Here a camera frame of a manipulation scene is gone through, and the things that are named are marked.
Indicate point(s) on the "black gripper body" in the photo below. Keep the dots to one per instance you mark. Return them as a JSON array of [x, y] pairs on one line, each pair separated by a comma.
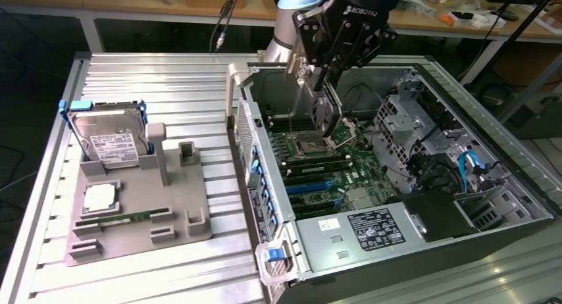
[[359, 8]]

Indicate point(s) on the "black graphics card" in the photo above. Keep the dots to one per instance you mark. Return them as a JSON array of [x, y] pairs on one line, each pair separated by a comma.
[[324, 113]]

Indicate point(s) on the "blue expansion slot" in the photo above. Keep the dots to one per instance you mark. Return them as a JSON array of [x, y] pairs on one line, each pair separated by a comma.
[[310, 187]]

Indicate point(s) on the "black expansion slot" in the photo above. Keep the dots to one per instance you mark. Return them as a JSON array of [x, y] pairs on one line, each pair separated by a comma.
[[314, 208]]

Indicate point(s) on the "plastic bag pile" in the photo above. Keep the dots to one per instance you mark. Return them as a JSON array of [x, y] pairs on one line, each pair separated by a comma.
[[421, 1]]

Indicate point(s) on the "wooden desk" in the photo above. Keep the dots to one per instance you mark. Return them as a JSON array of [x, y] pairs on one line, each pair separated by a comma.
[[421, 21], [131, 4]]

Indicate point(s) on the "orange desk item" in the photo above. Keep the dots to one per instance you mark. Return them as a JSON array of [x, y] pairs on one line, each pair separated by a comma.
[[447, 18]]

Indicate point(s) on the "silver disk bay cage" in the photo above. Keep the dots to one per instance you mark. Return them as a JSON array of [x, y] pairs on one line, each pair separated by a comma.
[[399, 126]]

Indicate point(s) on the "white black desk device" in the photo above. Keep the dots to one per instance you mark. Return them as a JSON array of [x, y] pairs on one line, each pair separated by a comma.
[[471, 21]]

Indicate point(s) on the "silver socket cover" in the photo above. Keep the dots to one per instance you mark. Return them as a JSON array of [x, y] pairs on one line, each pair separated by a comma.
[[351, 133]]

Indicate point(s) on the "CPU socket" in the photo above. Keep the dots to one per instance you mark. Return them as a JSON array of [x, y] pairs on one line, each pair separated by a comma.
[[307, 146]]

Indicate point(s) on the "black RAM stick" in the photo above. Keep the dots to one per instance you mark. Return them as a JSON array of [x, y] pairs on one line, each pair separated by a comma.
[[316, 167]]

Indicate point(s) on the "green motherboard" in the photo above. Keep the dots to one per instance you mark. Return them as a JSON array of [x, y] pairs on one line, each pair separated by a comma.
[[365, 175]]

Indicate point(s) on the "black slanted pole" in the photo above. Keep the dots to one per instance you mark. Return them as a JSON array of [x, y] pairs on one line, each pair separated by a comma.
[[531, 14]]

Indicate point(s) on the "silver chipset heatsink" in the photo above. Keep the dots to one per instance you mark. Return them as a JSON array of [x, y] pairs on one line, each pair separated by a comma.
[[359, 198]]

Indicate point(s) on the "dark equipment box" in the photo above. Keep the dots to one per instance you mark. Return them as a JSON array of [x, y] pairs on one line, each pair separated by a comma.
[[539, 119]]

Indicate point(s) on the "silver hard disk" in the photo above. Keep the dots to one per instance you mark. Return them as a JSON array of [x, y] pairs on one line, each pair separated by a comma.
[[110, 129]]

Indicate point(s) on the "blue disk carrier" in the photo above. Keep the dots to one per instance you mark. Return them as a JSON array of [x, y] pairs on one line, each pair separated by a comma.
[[80, 105]]

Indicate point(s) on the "silver perforated disk bay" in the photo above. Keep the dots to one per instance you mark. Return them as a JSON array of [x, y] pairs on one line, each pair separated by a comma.
[[491, 212]]

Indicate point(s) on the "grey power supply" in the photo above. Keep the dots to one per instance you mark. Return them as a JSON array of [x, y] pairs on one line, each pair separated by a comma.
[[320, 251]]

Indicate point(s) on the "blue case latch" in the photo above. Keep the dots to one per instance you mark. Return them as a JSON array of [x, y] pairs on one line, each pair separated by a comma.
[[274, 255]]

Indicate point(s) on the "black open PC case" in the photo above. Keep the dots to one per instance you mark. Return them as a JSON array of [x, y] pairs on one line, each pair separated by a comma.
[[439, 261]]

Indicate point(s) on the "grey parts rack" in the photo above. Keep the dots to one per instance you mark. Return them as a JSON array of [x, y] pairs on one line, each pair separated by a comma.
[[144, 225]]

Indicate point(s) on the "silver CPU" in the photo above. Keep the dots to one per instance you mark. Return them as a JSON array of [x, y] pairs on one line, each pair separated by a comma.
[[100, 198]]

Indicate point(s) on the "green RAM stick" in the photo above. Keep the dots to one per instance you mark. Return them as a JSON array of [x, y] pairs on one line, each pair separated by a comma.
[[127, 217]]

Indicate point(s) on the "grey case corner bracket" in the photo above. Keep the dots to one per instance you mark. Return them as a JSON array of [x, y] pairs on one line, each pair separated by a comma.
[[274, 274]]

